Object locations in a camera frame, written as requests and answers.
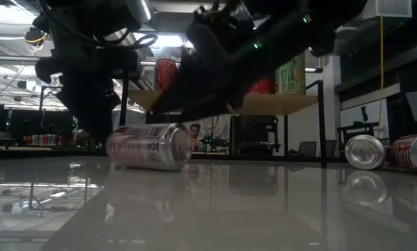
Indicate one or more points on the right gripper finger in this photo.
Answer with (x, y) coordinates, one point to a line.
(194, 106)

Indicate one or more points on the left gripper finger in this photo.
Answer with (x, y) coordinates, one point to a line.
(93, 111)

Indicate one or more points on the red soda can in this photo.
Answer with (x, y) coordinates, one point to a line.
(166, 73)

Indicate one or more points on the silver Diet Coke can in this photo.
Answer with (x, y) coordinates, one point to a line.
(149, 146)

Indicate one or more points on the green soda can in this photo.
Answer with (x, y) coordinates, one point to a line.
(292, 75)

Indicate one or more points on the dark red Coca-Cola can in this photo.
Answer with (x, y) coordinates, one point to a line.
(365, 151)

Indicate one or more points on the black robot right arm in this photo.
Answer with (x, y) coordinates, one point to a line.
(299, 24)

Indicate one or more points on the wooden shelf with black legs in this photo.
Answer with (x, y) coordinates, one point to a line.
(281, 102)

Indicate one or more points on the person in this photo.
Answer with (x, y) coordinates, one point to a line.
(195, 134)

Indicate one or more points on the black equipment cart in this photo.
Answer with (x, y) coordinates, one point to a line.
(261, 132)

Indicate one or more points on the long ceiling light tube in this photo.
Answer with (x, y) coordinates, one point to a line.
(314, 69)

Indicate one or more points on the grey office chair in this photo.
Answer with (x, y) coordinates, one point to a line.
(331, 147)
(308, 148)

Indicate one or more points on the black tripod stand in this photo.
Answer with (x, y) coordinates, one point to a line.
(364, 118)

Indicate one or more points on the white ventilation unit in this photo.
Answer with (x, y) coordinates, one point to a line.
(393, 8)

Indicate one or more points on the white wall board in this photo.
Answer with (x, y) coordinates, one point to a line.
(351, 115)

